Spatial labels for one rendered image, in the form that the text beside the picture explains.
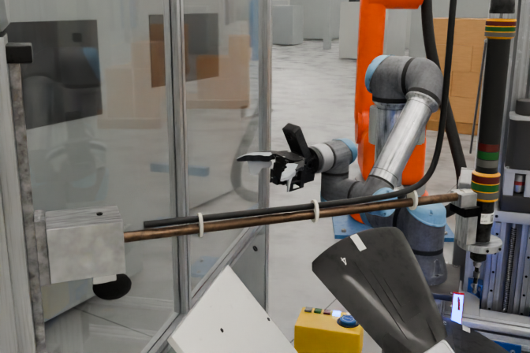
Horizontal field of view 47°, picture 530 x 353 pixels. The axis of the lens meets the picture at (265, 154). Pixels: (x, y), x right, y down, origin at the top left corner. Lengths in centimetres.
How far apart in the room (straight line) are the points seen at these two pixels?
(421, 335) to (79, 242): 60
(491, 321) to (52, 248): 142
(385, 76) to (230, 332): 98
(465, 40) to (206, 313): 823
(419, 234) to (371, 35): 336
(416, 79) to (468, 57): 735
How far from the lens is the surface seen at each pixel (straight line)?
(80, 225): 78
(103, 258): 79
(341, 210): 90
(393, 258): 113
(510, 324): 193
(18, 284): 79
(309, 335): 155
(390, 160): 162
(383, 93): 180
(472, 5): 1163
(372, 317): 107
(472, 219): 103
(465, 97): 913
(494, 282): 197
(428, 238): 183
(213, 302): 105
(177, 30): 153
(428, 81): 171
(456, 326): 140
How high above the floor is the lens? 184
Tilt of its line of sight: 14 degrees down
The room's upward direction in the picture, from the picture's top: straight up
